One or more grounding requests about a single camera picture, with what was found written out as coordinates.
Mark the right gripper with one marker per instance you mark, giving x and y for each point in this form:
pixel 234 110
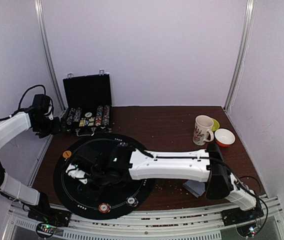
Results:
pixel 87 170

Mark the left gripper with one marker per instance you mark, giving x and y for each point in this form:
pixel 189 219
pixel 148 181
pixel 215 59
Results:
pixel 41 133

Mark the orange big blind button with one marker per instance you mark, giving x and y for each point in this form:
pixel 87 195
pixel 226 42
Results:
pixel 67 154

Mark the red poker chip stack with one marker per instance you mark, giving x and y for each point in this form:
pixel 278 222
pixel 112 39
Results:
pixel 104 208

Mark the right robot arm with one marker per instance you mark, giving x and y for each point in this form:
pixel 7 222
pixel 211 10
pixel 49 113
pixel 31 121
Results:
pixel 204 165

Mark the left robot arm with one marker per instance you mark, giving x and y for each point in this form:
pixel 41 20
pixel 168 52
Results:
pixel 12 128

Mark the blue texas holdem card deck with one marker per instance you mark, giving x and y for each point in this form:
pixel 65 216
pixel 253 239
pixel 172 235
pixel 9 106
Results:
pixel 89 122

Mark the black round poker mat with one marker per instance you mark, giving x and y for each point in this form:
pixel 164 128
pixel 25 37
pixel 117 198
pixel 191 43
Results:
pixel 84 202

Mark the black white poker chip stack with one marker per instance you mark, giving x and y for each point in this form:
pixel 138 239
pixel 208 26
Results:
pixel 132 201

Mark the white dealer button in case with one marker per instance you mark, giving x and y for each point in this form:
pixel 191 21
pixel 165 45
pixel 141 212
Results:
pixel 88 114

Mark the black poker chip case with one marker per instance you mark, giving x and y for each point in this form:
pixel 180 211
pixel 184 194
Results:
pixel 88 93

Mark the grey ridged card holder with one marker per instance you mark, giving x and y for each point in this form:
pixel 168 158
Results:
pixel 195 188

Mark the white floral ceramic mug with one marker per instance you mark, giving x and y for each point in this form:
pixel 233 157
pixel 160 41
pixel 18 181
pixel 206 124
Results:
pixel 203 133

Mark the lime green small bowl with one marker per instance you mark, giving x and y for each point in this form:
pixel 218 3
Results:
pixel 216 125

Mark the orange white small bowl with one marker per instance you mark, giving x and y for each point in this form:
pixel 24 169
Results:
pixel 224 137

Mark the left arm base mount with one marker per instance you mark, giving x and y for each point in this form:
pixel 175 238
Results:
pixel 54 217

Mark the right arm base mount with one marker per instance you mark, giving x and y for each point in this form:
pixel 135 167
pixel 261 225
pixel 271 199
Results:
pixel 237 216

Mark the right aluminium frame post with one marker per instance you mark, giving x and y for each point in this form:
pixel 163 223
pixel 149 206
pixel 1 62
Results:
pixel 243 47

